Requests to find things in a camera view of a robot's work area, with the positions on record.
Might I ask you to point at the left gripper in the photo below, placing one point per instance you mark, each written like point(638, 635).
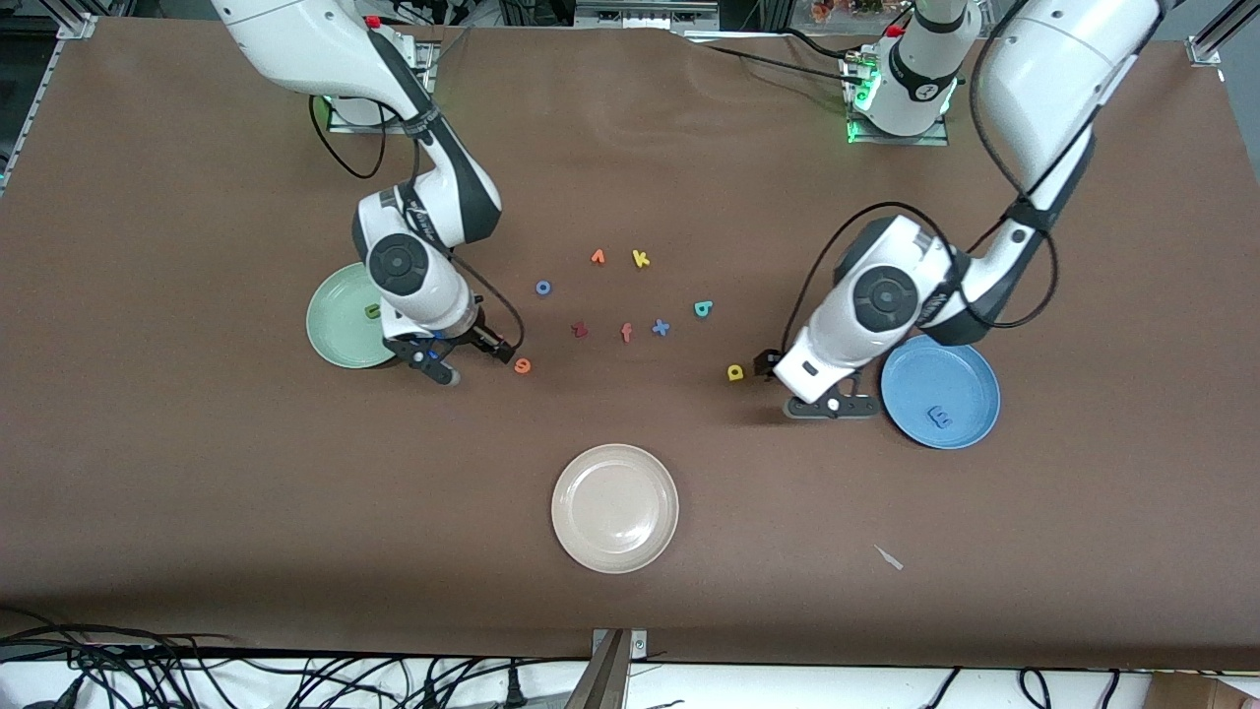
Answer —
point(763, 362)

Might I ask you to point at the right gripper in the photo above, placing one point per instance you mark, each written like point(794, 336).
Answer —
point(481, 338)

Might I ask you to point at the blue foam letter E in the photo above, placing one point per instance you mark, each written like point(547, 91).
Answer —
point(941, 418)

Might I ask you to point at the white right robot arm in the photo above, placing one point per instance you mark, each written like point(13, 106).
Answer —
point(295, 39)

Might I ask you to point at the pale green plate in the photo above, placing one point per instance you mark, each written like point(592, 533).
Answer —
point(335, 325)

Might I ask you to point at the blue plate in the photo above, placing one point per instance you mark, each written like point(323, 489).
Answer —
point(950, 389)

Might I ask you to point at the beige plate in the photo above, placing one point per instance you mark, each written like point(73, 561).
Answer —
point(615, 508)

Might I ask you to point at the small white paper scrap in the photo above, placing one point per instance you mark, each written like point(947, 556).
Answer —
point(889, 557)

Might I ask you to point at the aluminium corner extrusion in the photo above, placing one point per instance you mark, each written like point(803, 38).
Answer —
point(74, 20)
point(1216, 39)

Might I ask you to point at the cardboard box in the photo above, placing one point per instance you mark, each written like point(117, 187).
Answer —
point(1201, 692)

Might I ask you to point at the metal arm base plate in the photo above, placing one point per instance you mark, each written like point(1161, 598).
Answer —
point(935, 140)
point(340, 123)

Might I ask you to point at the aluminium frame profile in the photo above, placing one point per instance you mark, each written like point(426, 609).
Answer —
point(602, 679)

